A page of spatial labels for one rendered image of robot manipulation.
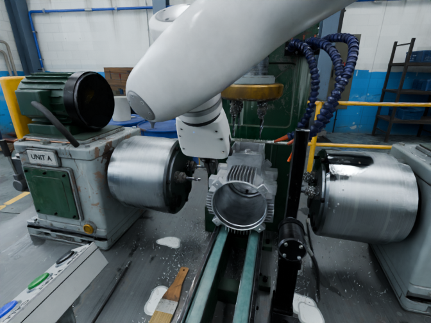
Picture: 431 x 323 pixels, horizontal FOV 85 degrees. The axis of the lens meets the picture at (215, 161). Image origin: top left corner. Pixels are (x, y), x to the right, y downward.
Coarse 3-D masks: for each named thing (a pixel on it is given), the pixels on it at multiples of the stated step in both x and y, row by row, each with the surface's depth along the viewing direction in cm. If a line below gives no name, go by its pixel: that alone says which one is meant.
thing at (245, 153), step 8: (240, 144) 79; (248, 144) 79; (256, 144) 79; (264, 144) 77; (240, 152) 79; (248, 152) 73; (256, 152) 79; (232, 160) 70; (240, 160) 70; (248, 160) 69; (256, 160) 68; (264, 160) 79; (248, 168) 70; (256, 168) 69
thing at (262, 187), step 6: (264, 162) 78; (270, 162) 79; (216, 180) 65; (222, 180) 66; (216, 186) 65; (258, 186) 62; (264, 186) 62; (264, 192) 62; (216, 222) 70; (258, 228) 67; (264, 228) 66
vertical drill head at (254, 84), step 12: (264, 60) 62; (252, 72) 62; (264, 72) 63; (240, 84) 62; (252, 84) 61; (264, 84) 62; (276, 84) 64; (228, 96) 63; (240, 96) 60; (252, 96) 60; (264, 96) 60; (276, 96) 62; (240, 108) 74; (264, 108) 63
